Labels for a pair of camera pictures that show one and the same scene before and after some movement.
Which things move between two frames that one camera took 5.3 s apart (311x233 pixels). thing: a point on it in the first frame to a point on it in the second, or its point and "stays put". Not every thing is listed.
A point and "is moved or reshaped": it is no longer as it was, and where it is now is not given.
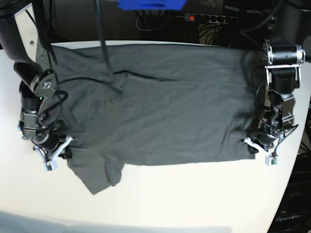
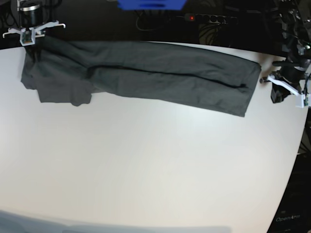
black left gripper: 50,141 to 31,15
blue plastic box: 151,5 stays put
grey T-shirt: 122,105 is moved or reshaped
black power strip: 197,17 stays put
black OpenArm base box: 293,214 stays put
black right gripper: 265,140 to 292,74
